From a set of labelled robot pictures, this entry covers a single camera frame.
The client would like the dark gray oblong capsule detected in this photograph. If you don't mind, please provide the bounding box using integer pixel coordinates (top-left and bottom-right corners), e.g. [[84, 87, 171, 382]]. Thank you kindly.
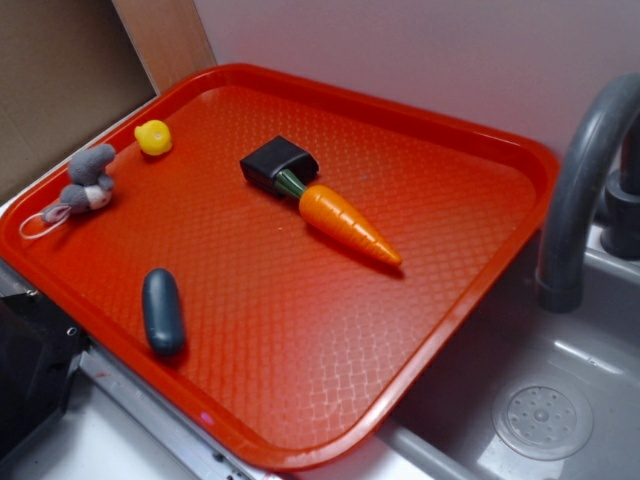
[[142, 268, 186, 357]]

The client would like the brown cardboard panel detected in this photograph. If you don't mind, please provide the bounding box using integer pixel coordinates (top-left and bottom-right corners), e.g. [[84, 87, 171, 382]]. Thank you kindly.
[[1, 1, 155, 201]]

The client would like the gray toy faucet spout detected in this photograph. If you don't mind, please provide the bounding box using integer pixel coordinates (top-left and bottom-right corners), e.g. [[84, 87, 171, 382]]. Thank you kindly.
[[535, 73, 639, 313]]

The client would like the gray plush mouse toy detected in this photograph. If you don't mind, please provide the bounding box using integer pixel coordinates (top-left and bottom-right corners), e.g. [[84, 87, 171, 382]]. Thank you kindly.
[[19, 144, 116, 240]]

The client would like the orange toy carrot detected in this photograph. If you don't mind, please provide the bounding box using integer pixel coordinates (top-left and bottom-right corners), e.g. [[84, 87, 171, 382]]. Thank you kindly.
[[275, 169, 402, 267]]

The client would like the wooden board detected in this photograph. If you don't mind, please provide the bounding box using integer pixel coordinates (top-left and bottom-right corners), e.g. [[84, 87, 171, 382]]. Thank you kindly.
[[113, 0, 217, 94]]

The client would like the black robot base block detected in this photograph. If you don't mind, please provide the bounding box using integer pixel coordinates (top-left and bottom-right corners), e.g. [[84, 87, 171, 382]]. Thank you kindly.
[[1, 293, 86, 463]]

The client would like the gray plastic toy sink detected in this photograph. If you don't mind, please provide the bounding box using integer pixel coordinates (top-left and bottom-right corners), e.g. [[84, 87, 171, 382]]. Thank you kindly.
[[378, 222, 640, 480]]

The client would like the gray faucet knob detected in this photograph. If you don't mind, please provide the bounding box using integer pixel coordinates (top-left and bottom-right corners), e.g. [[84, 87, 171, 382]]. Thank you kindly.
[[600, 119, 639, 260]]

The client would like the black rubber block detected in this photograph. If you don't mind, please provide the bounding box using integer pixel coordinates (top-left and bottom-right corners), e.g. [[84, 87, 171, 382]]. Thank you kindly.
[[240, 136, 319, 199]]

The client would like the yellow rubber duck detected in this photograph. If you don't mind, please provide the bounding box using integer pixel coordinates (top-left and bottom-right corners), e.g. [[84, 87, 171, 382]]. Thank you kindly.
[[134, 120, 173, 156]]

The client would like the red plastic tray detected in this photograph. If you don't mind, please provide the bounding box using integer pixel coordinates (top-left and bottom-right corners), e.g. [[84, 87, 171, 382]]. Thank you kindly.
[[1, 65, 559, 471]]

